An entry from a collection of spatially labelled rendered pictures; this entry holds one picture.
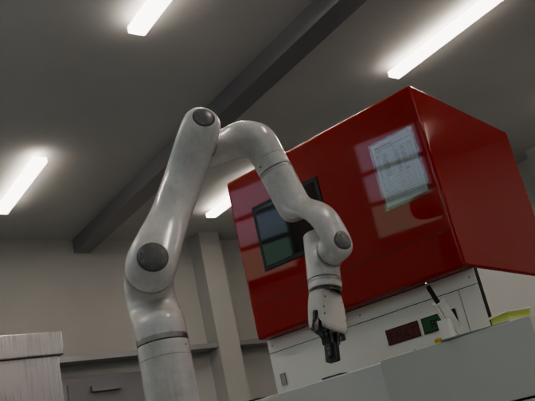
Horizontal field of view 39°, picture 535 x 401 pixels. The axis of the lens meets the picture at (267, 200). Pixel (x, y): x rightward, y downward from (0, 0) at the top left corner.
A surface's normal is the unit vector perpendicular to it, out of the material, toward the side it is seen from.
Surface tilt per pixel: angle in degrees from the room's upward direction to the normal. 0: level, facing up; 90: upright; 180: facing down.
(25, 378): 90
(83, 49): 180
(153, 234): 60
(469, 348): 90
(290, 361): 90
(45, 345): 90
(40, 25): 180
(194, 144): 124
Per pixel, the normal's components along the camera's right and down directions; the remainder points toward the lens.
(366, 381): -0.64, -0.13
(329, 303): 0.69, -0.39
